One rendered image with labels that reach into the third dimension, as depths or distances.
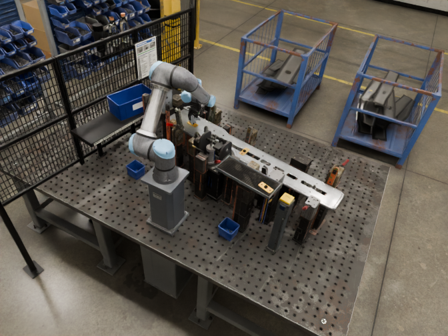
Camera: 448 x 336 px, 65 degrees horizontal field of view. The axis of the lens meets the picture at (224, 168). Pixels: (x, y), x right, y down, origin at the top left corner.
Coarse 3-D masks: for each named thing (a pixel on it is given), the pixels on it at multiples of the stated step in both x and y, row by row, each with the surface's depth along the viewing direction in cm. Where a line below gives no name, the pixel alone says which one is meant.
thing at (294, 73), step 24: (264, 24) 438; (336, 24) 450; (240, 48) 408; (264, 48) 472; (312, 48) 486; (240, 72) 427; (264, 72) 457; (288, 72) 476; (312, 72) 432; (240, 96) 449; (264, 96) 459; (288, 96) 464; (288, 120) 433
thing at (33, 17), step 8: (24, 8) 480; (32, 8) 473; (32, 16) 482; (40, 16) 475; (32, 24) 491; (40, 24) 484; (40, 32) 493; (40, 40) 502; (40, 48) 512; (48, 48) 505; (48, 56) 514
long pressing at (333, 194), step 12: (204, 120) 268; (192, 132) 256; (204, 132) 257; (216, 132) 258; (240, 144) 250; (240, 156) 240; (264, 156) 242; (288, 168) 235; (288, 180) 227; (300, 180) 227; (312, 180) 228; (300, 192) 219; (312, 192) 220; (336, 192) 222; (324, 204) 213; (336, 204) 215
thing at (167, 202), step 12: (180, 168) 213; (144, 180) 204; (180, 180) 206; (156, 192) 206; (168, 192) 198; (180, 192) 213; (156, 204) 214; (168, 204) 209; (180, 204) 220; (156, 216) 222; (168, 216) 217; (180, 216) 228; (168, 228) 225
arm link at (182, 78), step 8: (176, 72) 188; (184, 72) 189; (176, 80) 189; (184, 80) 189; (192, 80) 192; (184, 88) 193; (192, 88) 195; (200, 88) 205; (200, 96) 212; (208, 96) 222; (208, 104) 227
